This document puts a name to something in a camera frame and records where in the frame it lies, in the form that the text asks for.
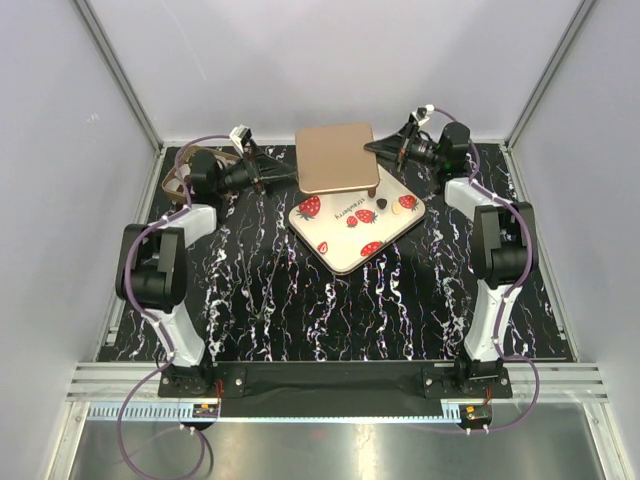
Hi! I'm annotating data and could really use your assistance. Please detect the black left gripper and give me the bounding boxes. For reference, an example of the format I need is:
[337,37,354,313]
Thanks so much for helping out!
[213,140,297,198]

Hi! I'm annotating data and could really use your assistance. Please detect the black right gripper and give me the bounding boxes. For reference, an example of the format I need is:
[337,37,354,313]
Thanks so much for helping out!
[363,123,444,172]

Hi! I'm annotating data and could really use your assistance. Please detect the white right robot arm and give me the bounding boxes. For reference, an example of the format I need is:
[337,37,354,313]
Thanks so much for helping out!
[364,105,538,397]

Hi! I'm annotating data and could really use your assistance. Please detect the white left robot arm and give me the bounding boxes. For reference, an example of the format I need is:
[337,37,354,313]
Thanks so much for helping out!
[115,131,296,396]

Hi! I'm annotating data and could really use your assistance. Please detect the brown chocolate box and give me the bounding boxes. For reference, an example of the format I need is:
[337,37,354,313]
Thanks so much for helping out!
[161,146,239,205]

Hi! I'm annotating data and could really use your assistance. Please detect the strawberry print tray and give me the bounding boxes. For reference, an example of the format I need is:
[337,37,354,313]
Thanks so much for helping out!
[288,168,426,275]

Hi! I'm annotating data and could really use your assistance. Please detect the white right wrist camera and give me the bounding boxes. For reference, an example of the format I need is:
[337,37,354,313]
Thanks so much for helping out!
[411,104,435,126]

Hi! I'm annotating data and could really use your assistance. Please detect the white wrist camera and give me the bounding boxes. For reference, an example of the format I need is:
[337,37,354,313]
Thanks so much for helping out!
[411,104,435,126]
[229,125,251,149]

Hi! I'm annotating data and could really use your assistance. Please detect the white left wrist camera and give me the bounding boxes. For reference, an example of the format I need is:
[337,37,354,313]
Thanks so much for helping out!
[229,125,251,149]

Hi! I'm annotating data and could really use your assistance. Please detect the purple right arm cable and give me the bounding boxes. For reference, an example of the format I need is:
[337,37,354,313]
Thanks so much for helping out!
[432,105,541,434]

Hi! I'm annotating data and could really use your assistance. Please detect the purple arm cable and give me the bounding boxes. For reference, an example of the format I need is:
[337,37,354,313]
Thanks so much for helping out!
[432,105,541,434]
[115,134,236,479]

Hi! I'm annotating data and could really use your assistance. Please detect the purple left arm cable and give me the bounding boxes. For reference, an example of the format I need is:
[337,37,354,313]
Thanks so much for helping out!
[115,134,236,479]

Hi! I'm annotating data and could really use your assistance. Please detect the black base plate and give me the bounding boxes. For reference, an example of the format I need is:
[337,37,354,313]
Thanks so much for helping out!
[158,361,514,422]

